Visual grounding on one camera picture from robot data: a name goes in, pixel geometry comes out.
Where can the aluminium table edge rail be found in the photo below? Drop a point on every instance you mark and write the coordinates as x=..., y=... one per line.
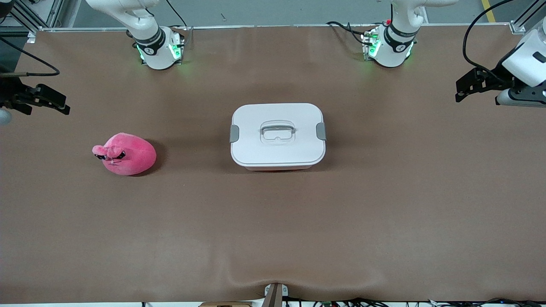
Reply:
x=256, y=26

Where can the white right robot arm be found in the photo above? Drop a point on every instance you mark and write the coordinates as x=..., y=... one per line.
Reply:
x=145, y=25

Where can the aluminium frame struts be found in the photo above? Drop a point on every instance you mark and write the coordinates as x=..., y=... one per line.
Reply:
x=518, y=26
x=30, y=15

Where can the white box lid grey latches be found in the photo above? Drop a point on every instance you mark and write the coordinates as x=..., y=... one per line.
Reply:
x=277, y=134

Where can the metal table edge bracket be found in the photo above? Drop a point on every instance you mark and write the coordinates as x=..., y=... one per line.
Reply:
x=274, y=296

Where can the translucent pinkish storage box base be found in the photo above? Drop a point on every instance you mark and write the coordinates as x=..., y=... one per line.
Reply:
x=279, y=168

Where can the pink plush toy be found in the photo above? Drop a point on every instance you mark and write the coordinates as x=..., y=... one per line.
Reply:
x=128, y=154

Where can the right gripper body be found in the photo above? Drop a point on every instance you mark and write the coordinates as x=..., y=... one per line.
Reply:
x=9, y=94

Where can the large table cover mat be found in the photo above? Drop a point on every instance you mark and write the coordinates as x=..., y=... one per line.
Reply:
x=273, y=230

